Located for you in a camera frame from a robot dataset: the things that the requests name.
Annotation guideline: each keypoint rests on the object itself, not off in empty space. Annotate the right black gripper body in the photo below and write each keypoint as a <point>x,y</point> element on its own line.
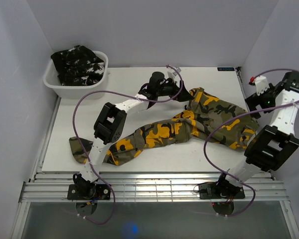
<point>265,100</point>

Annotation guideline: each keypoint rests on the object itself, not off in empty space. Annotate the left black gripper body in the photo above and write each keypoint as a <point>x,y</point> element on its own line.
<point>169,89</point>

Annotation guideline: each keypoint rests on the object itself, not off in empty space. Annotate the yellow green camouflage trousers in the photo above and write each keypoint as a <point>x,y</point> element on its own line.
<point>204,115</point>

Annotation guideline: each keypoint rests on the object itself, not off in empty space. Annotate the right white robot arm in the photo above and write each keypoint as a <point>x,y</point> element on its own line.
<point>274,143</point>

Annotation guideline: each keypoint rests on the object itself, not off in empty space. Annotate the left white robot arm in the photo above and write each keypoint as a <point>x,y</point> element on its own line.
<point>110,124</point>

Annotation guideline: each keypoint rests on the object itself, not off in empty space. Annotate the black white camouflage trousers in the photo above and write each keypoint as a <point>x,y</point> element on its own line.
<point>78,66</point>

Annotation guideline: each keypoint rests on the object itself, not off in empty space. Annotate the dark blue table label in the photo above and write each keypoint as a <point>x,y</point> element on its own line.
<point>226,69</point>

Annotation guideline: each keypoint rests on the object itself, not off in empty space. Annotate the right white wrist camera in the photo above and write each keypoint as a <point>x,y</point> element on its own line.
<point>261,84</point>

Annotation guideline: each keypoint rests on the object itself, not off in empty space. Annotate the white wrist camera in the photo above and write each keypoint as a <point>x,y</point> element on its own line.
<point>173,72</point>
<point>261,84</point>

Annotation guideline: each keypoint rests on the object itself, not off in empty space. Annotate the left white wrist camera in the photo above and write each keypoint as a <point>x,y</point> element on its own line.
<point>173,72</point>

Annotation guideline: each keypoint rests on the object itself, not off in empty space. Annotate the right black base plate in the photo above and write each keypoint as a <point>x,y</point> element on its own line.
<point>213,190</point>

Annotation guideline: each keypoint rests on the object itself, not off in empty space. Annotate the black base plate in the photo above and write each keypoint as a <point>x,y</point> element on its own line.
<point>98,192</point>
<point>213,190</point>

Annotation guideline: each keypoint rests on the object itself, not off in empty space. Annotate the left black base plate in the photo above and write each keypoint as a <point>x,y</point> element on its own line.
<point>98,192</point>

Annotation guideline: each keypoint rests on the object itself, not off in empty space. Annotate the aluminium rail frame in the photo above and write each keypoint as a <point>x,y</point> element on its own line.
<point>157,187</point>

